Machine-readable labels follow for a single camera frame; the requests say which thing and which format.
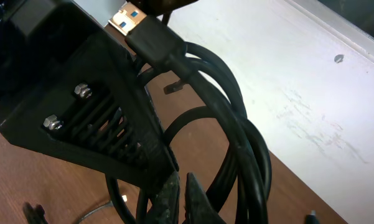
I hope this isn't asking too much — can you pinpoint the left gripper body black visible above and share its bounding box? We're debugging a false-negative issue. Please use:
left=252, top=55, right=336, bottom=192
left=0, top=0, right=109, bottom=98

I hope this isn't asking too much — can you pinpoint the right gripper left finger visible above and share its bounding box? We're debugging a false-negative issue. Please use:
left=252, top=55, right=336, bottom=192
left=144, top=171, right=180, bottom=224

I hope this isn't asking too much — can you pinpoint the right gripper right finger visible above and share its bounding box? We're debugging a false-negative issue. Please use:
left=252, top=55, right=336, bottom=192
left=185, top=172, right=225, bottom=224

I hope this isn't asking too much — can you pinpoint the black USB cable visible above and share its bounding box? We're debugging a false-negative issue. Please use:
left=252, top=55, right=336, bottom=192
left=104, top=1, right=273, bottom=224

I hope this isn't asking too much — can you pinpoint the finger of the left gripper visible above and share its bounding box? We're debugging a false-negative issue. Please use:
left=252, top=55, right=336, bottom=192
left=0, top=32, right=175, bottom=187

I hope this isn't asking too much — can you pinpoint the dark display screen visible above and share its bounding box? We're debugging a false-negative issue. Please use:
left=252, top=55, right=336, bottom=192
left=319, top=0, right=374, bottom=37

